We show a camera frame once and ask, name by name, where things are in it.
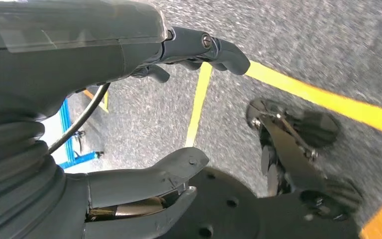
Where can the yellow floor tape square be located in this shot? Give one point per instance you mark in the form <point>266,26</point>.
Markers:
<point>309,95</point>

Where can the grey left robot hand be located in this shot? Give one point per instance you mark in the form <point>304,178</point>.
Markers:
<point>62,59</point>

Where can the black robot foot assembly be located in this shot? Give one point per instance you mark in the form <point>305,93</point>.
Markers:
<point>290,155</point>

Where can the blue metal shelf rack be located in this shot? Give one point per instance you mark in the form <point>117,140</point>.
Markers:
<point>66,132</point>

